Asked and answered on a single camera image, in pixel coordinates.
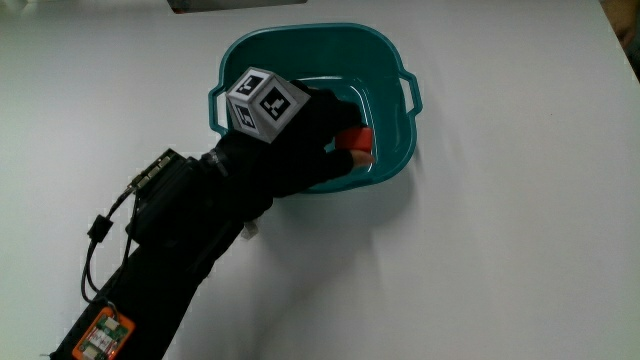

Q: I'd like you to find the person's left hand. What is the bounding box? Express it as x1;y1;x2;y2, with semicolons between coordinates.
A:
213;66;376;221

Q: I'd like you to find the red block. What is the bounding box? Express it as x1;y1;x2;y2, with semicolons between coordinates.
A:
334;126;375;154

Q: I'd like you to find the person's left forearm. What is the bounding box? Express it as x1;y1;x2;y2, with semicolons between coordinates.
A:
49;147;274;360

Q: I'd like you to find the black sensor box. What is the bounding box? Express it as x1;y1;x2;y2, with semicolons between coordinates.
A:
125;148;206;246

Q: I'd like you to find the teal plastic basin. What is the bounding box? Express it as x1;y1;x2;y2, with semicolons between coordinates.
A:
207;22;424;195

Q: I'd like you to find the orange circuit board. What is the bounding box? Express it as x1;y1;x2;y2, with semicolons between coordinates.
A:
71;306;137;360

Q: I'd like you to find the black cable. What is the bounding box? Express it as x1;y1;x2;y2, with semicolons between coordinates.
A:
80;183;141;306

